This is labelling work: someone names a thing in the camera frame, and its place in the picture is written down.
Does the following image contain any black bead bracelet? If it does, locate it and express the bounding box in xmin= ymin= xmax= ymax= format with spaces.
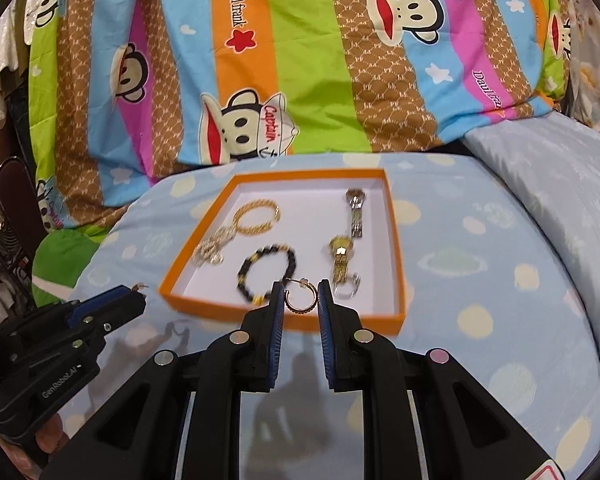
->
xmin=236 ymin=242 xmax=298 ymax=307

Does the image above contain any gold hoop earring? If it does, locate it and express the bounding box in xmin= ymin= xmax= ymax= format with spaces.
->
xmin=284 ymin=278 xmax=317 ymax=315

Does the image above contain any orange jewelry box tray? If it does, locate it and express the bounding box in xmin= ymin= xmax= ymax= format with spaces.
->
xmin=159 ymin=168 xmax=407 ymax=335

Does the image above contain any left hand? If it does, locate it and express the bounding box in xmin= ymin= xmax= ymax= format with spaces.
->
xmin=0 ymin=413 xmax=69 ymax=479

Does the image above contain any green cushion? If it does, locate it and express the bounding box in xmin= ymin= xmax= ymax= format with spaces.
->
xmin=31 ymin=226 xmax=109 ymax=307

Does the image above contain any gold wristwatch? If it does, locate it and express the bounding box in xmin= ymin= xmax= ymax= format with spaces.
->
xmin=329 ymin=235 xmax=361 ymax=299

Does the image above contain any colorful monkey print pillow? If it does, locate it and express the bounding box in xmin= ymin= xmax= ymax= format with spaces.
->
xmin=29 ymin=0 xmax=570 ymax=229

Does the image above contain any silver wristwatch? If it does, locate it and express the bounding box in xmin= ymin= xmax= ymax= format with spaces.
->
xmin=346 ymin=188 xmax=366 ymax=238

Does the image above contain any plain light blue pillow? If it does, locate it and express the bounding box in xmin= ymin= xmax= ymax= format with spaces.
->
xmin=462 ymin=109 xmax=600 ymax=380

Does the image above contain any grey floral pillow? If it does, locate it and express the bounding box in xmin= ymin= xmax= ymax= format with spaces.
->
xmin=565 ymin=0 xmax=600 ymax=133

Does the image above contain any pearl bead bracelet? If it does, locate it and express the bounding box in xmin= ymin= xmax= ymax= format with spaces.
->
xmin=191 ymin=224 xmax=242 ymax=267

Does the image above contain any gold chain bracelet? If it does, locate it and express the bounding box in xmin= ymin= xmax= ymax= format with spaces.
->
xmin=230 ymin=198 xmax=283 ymax=238

